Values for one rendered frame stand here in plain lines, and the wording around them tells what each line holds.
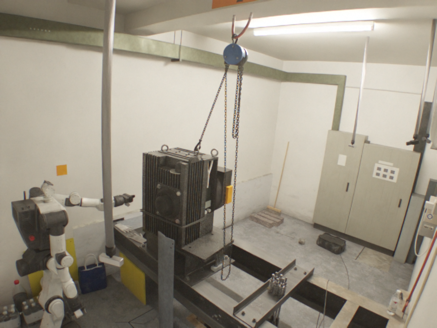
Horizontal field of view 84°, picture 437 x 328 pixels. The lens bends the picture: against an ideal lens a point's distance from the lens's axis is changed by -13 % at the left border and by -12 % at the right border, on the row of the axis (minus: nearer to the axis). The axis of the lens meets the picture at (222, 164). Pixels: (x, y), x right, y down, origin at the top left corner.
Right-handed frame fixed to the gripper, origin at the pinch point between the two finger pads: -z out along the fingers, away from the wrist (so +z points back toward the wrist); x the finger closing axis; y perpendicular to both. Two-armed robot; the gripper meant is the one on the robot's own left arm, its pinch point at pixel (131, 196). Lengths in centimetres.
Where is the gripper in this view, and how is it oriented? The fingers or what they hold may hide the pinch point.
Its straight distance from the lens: 240.6
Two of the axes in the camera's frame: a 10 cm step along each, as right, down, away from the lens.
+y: -0.8, 9.7, 2.4
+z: -5.6, 1.5, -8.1
